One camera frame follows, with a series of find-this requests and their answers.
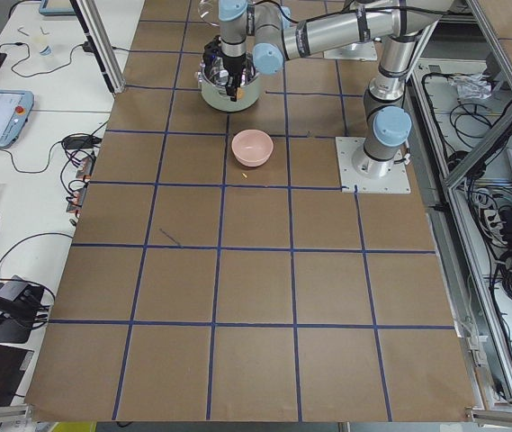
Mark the black power adapter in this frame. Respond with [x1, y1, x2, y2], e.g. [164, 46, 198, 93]
[62, 134, 102, 150]

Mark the pink bowl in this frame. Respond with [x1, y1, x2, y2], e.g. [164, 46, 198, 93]
[231, 130, 274, 167]

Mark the black gripper body holding egg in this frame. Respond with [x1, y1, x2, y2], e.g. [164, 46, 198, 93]
[202, 35, 245, 75]

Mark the pale green cooking pot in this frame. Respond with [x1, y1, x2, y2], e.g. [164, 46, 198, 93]
[196, 49, 264, 113]

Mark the paper cup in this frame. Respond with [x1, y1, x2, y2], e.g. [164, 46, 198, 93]
[32, 34, 52, 57]

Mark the glass pot lid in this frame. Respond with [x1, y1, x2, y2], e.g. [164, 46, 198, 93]
[197, 0, 220, 27]

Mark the aluminium frame post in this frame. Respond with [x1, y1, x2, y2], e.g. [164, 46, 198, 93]
[70, 0, 126, 95]

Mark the crumpled paper ball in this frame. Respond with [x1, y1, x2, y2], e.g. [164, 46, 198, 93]
[452, 74, 492, 100]

